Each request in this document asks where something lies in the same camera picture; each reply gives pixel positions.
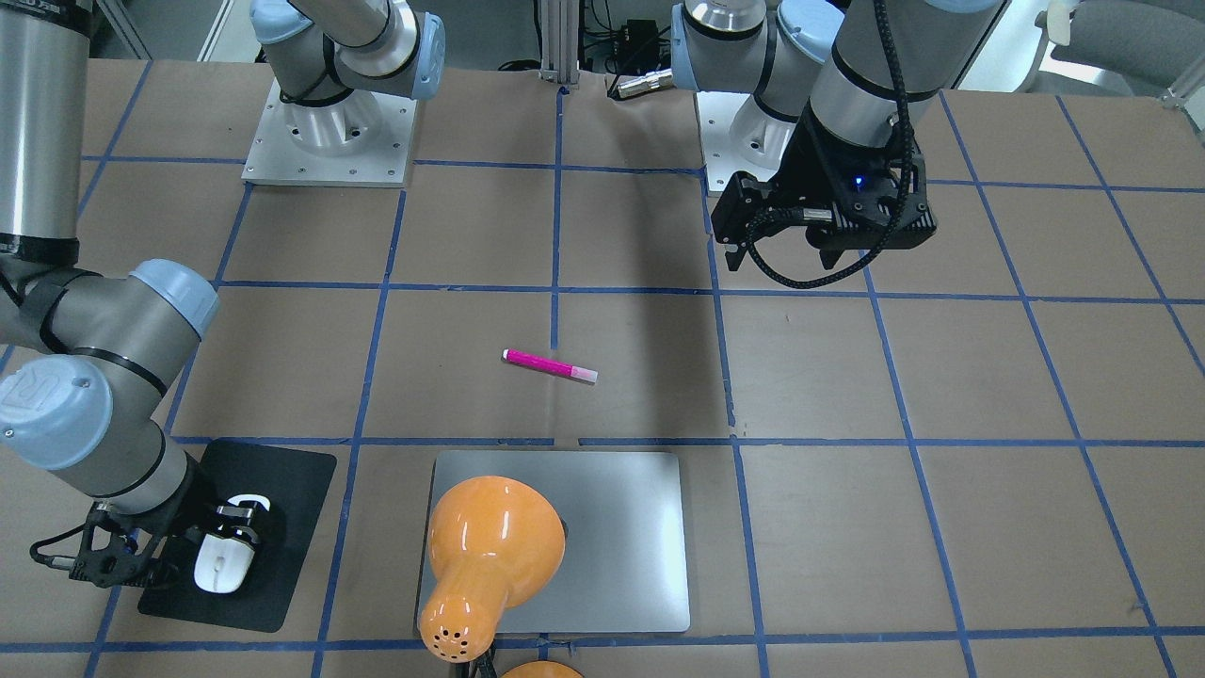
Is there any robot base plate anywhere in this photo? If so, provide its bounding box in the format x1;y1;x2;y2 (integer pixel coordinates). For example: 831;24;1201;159
242;83;419;189
696;92;795;197

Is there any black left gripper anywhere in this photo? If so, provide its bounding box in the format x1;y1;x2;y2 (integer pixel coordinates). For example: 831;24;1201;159
712;110;937;269

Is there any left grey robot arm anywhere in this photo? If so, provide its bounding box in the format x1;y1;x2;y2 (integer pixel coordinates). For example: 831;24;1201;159
670;1;1000;285

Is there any white computer mouse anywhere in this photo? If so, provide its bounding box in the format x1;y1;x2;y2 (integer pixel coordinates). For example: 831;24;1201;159
193;493;271;595

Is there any pink marker pen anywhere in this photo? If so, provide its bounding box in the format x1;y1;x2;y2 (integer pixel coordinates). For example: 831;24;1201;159
501;348;599;383

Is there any silver closed laptop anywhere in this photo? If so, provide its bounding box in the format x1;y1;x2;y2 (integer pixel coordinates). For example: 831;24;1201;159
430;449;690;636

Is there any silver metal connector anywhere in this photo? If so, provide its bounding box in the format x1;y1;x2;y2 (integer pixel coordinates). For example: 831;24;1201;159
607;67;675;102

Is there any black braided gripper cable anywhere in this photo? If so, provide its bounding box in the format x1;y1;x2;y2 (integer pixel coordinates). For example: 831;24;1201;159
743;0;919;290

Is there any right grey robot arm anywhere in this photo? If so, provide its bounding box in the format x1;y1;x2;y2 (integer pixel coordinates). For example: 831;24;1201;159
2;1;277;592

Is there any orange desk lamp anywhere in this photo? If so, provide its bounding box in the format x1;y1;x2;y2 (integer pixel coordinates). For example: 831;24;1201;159
417;476;568;665

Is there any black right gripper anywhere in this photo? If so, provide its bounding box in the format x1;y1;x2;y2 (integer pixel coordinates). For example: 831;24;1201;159
69;471;274;589

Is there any black mousepad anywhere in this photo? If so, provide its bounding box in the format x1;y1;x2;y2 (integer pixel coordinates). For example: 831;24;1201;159
137;440;336;633

